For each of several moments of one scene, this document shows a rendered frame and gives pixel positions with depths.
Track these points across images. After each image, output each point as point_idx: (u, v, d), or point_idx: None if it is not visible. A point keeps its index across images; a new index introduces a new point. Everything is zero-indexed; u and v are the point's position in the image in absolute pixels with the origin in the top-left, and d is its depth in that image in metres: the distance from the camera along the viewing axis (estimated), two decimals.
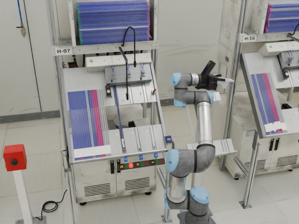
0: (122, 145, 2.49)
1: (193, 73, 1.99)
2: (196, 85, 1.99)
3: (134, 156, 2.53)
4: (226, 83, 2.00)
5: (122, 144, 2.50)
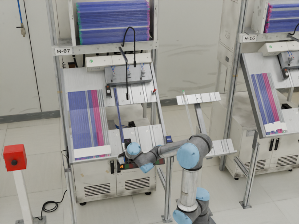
0: (123, 149, 2.47)
1: None
2: None
3: None
4: None
5: (123, 148, 2.48)
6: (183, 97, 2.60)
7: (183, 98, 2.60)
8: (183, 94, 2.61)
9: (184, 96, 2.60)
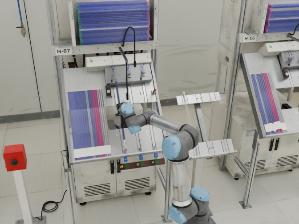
0: (124, 146, 2.39)
1: None
2: (119, 106, 2.23)
3: (134, 156, 2.53)
4: (117, 112, 2.41)
5: (123, 145, 2.40)
6: (183, 97, 2.60)
7: (183, 98, 2.60)
8: (183, 94, 2.61)
9: (184, 96, 2.60)
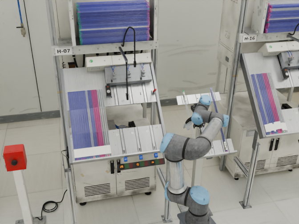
0: (225, 147, 2.51)
1: None
2: None
3: (134, 156, 2.53)
4: (204, 124, 2.46)
5: (224, 146, 2.52)
6: (183, 97, 2.60)
7: (183, 98, 2.60)
8: (183, 94, 2.61)
9: (184, 96, 2.60)
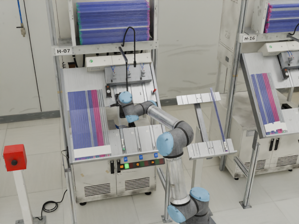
0: (225, 147, 2.51)
1: None
2: None
3: (134, 156, 2.53)
4: (110, 103, 2.42)
5: (224, 146, 2.52)
6: (123, 142, 2.50)
7: (123, 141, 2.50)
8: (124, 145, 2.49)
9: (123, 142, 2.49)
